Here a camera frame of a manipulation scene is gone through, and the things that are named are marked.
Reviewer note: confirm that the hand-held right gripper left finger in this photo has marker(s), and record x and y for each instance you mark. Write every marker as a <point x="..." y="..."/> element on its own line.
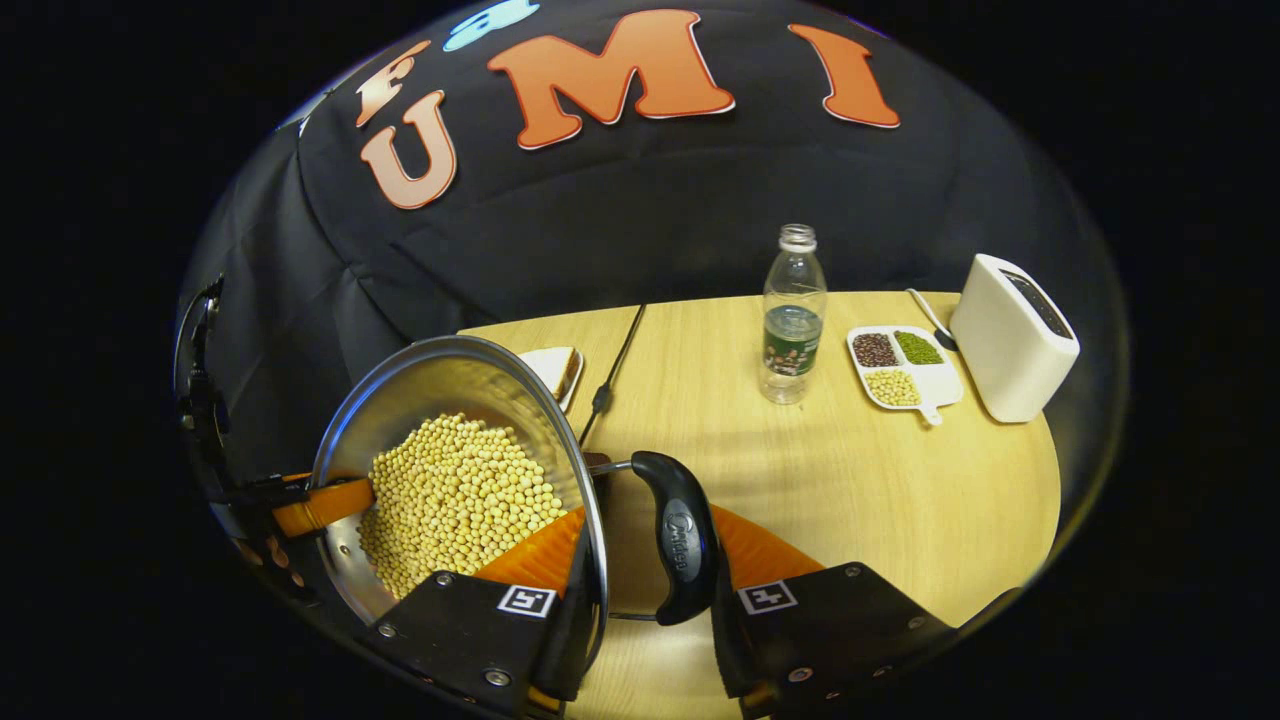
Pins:
<point x="562" y="650"/>

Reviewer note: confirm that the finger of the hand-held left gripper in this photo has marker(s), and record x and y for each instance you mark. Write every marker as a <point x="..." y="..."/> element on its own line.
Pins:
<point x="320" y="507"/>

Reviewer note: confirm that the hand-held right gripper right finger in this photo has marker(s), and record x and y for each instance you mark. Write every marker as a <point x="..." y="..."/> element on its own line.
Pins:
<point x="726" y="655"/>

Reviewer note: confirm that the pile of yellow soybeans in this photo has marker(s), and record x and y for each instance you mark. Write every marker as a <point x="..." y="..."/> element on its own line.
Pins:
<point x="450" y="500"/>

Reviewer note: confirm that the stainless steel pot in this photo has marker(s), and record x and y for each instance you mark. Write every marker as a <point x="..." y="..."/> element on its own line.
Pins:
<point x="420" y="385"/>

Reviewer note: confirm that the black induction cooktop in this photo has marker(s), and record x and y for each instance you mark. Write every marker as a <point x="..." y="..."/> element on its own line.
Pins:
<point x="597" y="461"/>

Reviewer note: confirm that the toast sandwich with lettuce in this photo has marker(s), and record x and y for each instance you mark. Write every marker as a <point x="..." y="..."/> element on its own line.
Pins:
<point x="550" y="365"/>

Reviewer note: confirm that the clear plastic water bottle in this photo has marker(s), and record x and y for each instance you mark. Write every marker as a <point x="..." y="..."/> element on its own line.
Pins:
<point x="793" y="350"/>

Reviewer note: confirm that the white divided bean dish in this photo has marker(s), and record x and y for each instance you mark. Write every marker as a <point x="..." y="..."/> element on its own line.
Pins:
<point x="935" y="382"/>

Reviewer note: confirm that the white toaster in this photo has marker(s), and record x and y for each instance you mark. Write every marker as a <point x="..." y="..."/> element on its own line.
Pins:
<point x="1000" y="350"/>

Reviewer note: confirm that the black backdrop cloth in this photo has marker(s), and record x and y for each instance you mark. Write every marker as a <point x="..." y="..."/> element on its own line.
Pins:
<point x="650" y="220"/>

